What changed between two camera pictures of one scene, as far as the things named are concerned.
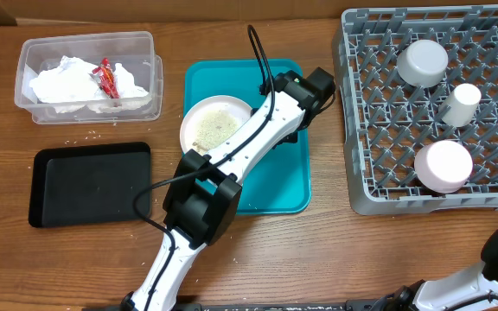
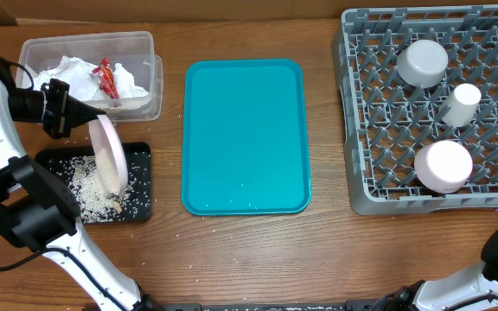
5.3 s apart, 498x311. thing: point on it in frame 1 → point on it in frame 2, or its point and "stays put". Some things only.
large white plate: (211, 120) → (110, 154)
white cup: (463, 100) stays put
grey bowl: (423, 63) stays put
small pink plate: (443, 166) stays put
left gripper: (293, 135) → (78, 114)
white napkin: (68, 85) stays put
